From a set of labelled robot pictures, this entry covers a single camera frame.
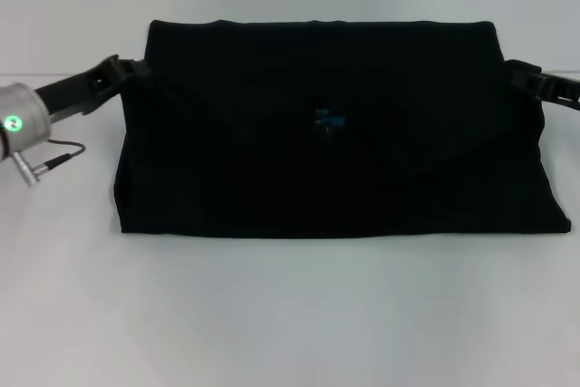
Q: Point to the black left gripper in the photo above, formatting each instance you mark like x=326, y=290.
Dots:
x=77, y=90

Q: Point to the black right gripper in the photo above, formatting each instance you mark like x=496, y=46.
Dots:
x=559, y=88

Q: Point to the black shirt with FREE print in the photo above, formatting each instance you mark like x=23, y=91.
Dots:
x=340, y=156

